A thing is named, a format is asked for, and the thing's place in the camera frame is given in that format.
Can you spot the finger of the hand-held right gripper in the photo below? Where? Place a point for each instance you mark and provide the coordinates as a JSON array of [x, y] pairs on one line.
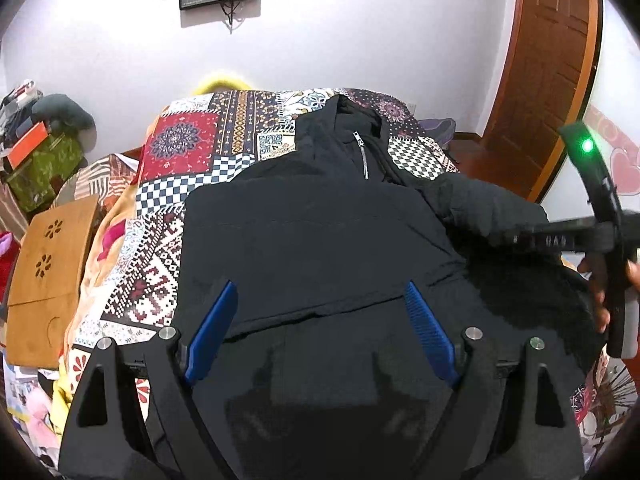
[[555, 239]]

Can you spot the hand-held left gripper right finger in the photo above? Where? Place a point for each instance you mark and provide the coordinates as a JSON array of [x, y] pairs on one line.
[[430, 330]]

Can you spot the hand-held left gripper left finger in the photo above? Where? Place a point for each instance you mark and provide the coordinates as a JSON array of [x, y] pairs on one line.
[[212, 330]]

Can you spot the black zip jacket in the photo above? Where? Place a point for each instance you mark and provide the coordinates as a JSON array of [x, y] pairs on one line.
[[320, 230]]

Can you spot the person's right hand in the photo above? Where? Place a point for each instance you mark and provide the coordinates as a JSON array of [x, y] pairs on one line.
[[596, 285]]

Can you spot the orange floral quilt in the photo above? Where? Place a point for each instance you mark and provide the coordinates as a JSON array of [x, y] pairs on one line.
[[107, 240]]

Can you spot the purple pillow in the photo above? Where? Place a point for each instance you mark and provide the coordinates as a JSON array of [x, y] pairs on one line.
[[440, 127]]

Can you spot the wooden door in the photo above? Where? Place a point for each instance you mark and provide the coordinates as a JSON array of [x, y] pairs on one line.
[[545, 75]]

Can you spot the brown board with flower cutouts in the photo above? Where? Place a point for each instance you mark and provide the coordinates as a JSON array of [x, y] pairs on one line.
[[50, 280]]

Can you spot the patchwork patterned blanket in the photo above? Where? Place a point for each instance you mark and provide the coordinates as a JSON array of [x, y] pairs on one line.
[[185, 140]]

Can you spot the green patterned bag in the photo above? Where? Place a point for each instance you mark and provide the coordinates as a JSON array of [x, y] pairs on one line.
[[45, 170]]

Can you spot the yellow fluffy pillow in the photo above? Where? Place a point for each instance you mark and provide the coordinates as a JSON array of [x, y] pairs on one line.
[[220, 82]]

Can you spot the orange box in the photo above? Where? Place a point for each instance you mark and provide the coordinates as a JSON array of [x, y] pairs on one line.
[[27, 147]]

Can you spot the grey plush cushion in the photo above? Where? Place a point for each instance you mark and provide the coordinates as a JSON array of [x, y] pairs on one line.
[[65, 110]]

